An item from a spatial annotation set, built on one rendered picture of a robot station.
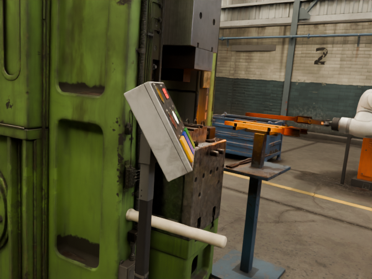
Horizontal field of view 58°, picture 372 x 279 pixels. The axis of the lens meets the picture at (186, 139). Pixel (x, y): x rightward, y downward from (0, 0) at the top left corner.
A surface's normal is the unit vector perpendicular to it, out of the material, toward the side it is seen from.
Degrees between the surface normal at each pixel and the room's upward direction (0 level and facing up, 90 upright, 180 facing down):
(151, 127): 90
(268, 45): 90
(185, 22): 90
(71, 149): 90
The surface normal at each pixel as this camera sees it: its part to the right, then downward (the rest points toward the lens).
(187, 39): -0.47, 0.11
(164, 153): -0.05, 0.16
